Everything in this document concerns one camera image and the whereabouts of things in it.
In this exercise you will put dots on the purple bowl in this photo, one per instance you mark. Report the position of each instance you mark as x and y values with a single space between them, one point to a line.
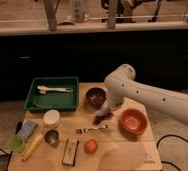
95 97

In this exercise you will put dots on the light blue towel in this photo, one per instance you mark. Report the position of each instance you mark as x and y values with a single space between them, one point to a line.
104 112

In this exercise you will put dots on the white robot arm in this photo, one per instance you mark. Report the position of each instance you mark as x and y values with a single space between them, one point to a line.
121 84

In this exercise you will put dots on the orange bowl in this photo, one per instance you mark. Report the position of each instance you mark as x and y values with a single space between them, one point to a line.
133 121

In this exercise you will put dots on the green plastic tray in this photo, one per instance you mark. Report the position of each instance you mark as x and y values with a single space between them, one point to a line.
61 101

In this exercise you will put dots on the dark grapes bunch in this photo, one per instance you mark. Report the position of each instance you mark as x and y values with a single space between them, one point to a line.
98 119

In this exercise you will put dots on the silver fork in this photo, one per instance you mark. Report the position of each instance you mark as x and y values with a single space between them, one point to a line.
85 130

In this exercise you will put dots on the white brush in tray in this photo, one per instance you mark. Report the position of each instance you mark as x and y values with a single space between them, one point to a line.
44 89

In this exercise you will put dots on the white round container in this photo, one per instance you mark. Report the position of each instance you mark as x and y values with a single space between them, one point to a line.
51 118

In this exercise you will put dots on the orange fruit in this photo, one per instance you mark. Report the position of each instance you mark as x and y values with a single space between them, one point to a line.
90 146

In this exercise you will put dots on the wooden block with black band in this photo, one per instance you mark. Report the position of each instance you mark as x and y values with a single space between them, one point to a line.
69 156

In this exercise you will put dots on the small metal cup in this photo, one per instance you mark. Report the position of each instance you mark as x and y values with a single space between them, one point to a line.
52 137

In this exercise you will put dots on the yellow banana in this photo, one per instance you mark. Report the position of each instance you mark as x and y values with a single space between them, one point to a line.
31 146

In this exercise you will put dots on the blue sponge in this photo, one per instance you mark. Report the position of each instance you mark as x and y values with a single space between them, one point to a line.
27 130

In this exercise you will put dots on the green plastic cup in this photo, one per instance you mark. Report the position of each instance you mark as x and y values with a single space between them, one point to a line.
16 144

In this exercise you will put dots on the wooden shelf ledge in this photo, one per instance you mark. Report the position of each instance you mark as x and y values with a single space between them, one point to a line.
34 27

